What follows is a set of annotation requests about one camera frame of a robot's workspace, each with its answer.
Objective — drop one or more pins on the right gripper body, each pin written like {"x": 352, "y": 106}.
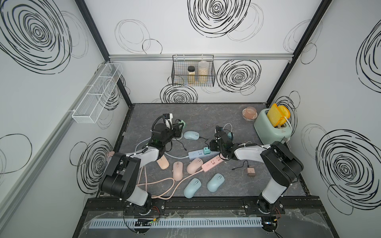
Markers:
{"x": 214, "y": 147}

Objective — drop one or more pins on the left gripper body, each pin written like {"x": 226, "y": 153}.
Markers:
{"x": 174, "y": 133}

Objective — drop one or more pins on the light green charger cube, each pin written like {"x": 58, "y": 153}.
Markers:
{"x": 183, "y": 124}

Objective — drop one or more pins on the blue power strip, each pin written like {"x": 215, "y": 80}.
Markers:
{"x": 201, "y": 154}

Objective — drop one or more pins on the pink power strip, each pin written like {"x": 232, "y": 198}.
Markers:
{"x": 207, "y": 166}

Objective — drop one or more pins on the peach mouse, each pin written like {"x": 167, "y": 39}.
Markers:
{"x": 163, "y": 162}

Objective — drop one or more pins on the pink mouse sideways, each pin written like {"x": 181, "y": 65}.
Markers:
{"x": 194, "y": 165}

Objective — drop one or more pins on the pink charger plug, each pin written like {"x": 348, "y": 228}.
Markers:
{"x": 251, "y": 172}

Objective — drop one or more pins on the light blue mouse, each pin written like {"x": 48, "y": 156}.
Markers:
{"x": 193, "y": 186}
{"x": 215, "y": 182}

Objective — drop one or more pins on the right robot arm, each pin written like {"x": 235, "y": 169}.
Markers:
{"x": 283, "y": 166}

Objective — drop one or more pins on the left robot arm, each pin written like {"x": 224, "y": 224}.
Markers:
{"x": 121, "y": 175}

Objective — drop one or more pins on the blue mouse behind strip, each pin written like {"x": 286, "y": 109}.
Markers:
{"x": 191, "y": 135}

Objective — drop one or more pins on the pink mouse upright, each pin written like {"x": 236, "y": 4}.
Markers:
{"x": 178, "y": 171}

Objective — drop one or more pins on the pink glass bowl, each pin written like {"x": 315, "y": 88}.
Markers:
{"x": 250, "y": 113}

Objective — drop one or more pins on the mint green toaster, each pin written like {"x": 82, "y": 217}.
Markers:
{"x": 269, "y": 134}

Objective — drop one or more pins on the yellow toast slice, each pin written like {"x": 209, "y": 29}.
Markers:
{"x": 278, "y": 115}

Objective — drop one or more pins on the brown lid spice jar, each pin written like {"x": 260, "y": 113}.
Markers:
{"x": 191, "y": 75}

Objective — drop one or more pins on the white lid tall jar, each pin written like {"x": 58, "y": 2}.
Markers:
{"x": 203, "y": 72}

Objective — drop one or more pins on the black wire basket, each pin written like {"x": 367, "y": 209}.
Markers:
{"x": 180, "y": 65}

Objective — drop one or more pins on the white wire shelf basket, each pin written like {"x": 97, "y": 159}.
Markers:
{"x": 100, "y": 89}

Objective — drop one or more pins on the grey cable duct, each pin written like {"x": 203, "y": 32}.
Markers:
{"x": 214, "y": 222}

